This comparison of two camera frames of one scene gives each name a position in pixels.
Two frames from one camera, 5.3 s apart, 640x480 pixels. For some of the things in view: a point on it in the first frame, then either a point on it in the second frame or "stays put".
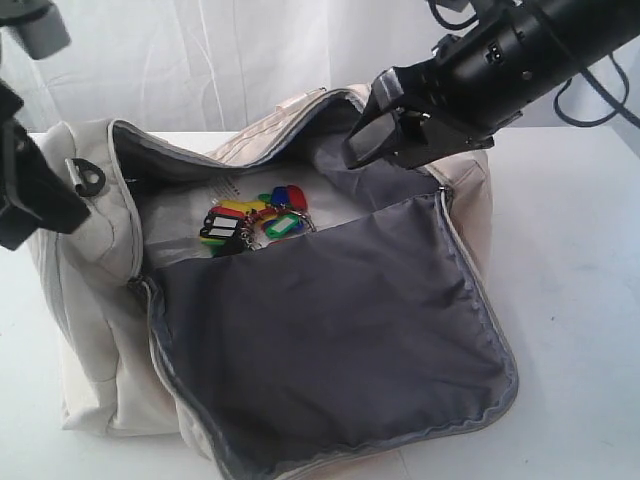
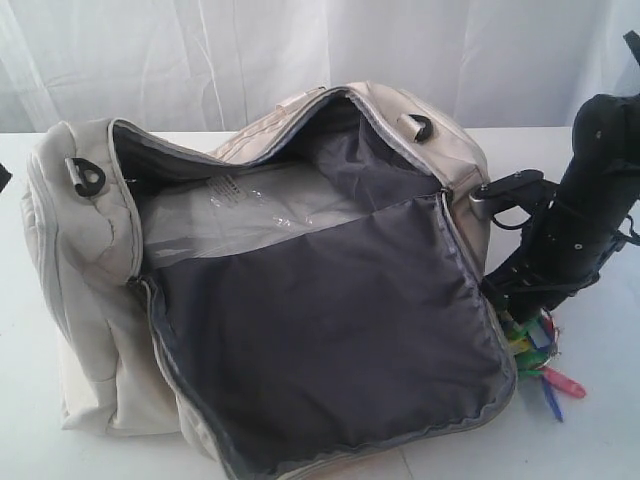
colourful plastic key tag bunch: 232,225 -> 534,340
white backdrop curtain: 141,60 stays put
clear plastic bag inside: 174,207 stays put
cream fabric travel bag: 256,294 stays put
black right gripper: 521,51 -> 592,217
